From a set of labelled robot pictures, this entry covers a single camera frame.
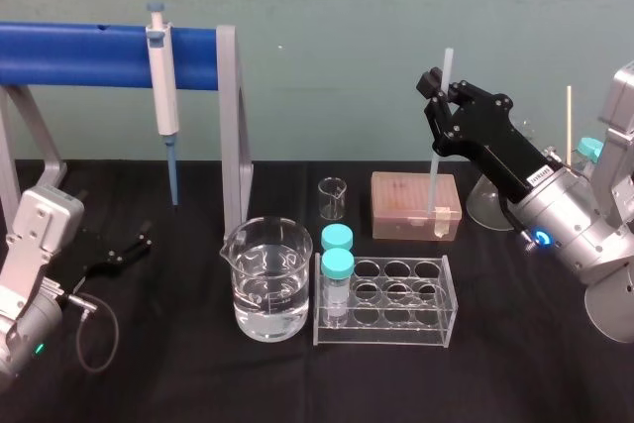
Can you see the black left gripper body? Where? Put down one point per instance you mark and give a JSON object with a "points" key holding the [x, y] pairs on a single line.
{"points": [[101, 252]]}

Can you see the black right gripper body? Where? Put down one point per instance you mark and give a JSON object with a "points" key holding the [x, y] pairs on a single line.
{"points": [[490, 136]]}

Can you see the translucent white stirring rod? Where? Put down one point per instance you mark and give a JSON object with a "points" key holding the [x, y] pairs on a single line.
{"points": [[434, 175]]}

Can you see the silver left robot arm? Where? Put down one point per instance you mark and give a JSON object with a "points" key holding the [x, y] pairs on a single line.
{"points": [[34, 235]]}

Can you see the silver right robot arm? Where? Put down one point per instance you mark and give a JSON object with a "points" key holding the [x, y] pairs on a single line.
{"points": [[584, 235]]}

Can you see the clear glass funnel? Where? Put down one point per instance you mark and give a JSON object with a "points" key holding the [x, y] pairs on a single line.
{"points": [[483, 207]]}

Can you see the thin wooden stick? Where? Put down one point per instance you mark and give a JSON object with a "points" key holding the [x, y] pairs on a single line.
{"points": [[569, 121]]}

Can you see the teal capped glass bottle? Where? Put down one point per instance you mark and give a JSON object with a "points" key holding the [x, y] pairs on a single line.
{"points": [[589, 148]]}

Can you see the brown translucent pipette tip box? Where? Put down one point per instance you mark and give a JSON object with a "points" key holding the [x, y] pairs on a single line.
{"points": [[396, 205]]}

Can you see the white and blue pipette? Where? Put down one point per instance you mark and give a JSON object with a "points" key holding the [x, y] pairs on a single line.
{"points": [[164, 96]]}

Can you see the large glass beaker with water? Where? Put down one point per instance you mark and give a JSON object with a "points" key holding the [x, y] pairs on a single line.
{"points": [[270, 289]]}

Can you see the black table cloth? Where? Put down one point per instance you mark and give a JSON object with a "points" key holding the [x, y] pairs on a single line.
{"points": [[188, 383]]}

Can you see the small empty glass beaker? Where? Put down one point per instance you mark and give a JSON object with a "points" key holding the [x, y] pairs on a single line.
{"points": [[332, 200]]}

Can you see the teal capped sample tube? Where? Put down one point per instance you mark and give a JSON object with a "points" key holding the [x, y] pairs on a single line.
{"points": [[337, 236], [338, 269]]}

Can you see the clear acrylic tube rack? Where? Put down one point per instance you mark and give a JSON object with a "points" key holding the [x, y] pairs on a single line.
{"points": [[396, 314]]}

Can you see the grey rack support frame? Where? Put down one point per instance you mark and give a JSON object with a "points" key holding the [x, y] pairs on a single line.
{"points": [[229, 145], [49, 175]]}

